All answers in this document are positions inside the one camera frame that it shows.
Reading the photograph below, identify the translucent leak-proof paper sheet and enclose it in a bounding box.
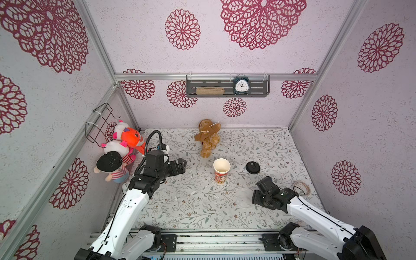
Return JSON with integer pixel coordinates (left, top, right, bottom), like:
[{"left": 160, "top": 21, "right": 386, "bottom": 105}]
[{"left": 236, "top": 188, "right": 254, "bottom": 209}]

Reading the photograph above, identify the black cup lid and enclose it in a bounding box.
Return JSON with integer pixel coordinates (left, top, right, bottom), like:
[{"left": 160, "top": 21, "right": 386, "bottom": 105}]
[{"left": 245, "top": 161, "right": 261, "bottom": 174}]

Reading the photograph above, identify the paper milk tea cup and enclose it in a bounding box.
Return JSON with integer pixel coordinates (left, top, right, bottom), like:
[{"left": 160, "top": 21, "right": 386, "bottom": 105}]
[{"left": 213, "top": 158, "right": 231, "bottom": 184}]

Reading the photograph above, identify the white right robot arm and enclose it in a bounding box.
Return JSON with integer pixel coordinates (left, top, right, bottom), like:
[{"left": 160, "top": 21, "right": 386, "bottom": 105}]
[{"left": 252, "top": 176, "right": 386, "bottom": 260}]

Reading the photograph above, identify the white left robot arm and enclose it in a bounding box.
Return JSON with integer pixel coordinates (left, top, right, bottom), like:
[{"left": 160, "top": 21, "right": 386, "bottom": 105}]
[{"left": 75, "top": 130, "right": 187, "bottom": 260}]

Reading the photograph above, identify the roll of clear tape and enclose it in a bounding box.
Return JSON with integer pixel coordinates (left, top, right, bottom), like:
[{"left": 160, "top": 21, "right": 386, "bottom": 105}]
[{"left": 292, "top": 181, "right": 311, "bottom": 196}]

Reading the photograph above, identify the brown teddy bear plush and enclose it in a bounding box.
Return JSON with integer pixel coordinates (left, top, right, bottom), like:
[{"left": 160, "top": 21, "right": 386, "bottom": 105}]
[{"left": 194, "top": 119, "right": 221, "bottom": 158}]

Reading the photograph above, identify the pink white pig plush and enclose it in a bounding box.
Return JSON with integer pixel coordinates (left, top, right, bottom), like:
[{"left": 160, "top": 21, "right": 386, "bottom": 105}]
[{"left": 100, "top": 120, "right": 136, "bottom": 166}]

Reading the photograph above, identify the black-haired doll plush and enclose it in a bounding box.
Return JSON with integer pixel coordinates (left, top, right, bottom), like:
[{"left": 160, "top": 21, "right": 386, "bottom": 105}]
[{"left": 94, "top": 151, "right": 130, "bottom": 184}]

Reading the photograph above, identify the teal alarm clock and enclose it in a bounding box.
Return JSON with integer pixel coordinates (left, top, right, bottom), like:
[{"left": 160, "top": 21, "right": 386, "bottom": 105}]
[{"left": 234, "top": 76, "right": 250, "bottom": 95}]

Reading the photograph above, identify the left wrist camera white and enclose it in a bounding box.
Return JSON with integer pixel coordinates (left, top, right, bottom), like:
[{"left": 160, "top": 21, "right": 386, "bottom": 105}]
[{"left": 159, "top": 144, "right": 170, "bottom": 154}]

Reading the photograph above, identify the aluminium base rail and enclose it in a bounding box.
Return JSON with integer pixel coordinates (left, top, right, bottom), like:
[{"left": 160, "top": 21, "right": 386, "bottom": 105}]
[{"left": 82, "top": 212, "right": 356, "bottom": 260}]

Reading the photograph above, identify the black wire basket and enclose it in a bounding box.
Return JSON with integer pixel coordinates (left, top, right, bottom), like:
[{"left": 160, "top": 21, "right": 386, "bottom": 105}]
[{"left": 84, "top": 102, "right": 120, "bottom": 147}]

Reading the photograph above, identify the grey wall shelf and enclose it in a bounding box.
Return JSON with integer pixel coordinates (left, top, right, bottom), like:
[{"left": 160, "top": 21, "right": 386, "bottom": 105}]
[{"left": 185, "top": 74, "right": 270, "bottom": 98}]

